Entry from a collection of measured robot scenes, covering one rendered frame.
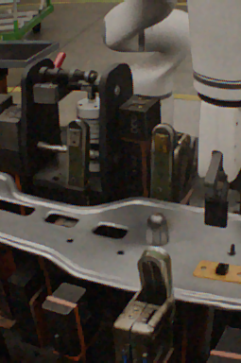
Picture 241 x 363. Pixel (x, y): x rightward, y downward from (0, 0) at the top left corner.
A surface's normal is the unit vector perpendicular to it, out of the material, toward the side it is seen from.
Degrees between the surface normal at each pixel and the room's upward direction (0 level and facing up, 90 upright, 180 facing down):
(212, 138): 87
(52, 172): 0
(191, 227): 0
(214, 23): 90
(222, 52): 90
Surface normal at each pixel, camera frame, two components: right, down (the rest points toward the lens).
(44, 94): -0.42, 0.47
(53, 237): -0.06, -0.87
